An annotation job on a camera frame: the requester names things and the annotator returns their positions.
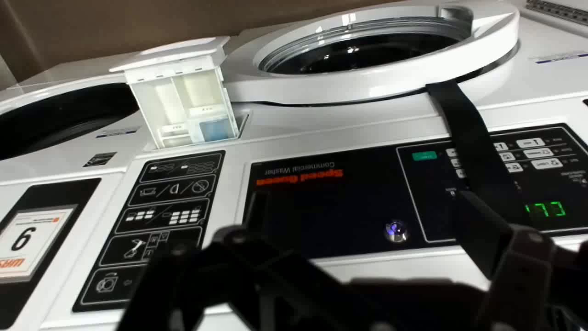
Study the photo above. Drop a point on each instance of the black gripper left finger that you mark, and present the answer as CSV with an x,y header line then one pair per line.
x,y
265,287

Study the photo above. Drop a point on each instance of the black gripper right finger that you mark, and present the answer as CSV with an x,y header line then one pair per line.
x,y
532,279

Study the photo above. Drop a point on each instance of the middle white washing machine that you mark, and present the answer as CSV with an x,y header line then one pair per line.
x,y
352,153

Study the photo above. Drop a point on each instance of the right white washing machine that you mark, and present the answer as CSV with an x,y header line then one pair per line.
x,y
69,136

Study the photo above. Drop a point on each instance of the white detergent drawer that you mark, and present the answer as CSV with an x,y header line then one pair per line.
x,y
181,92

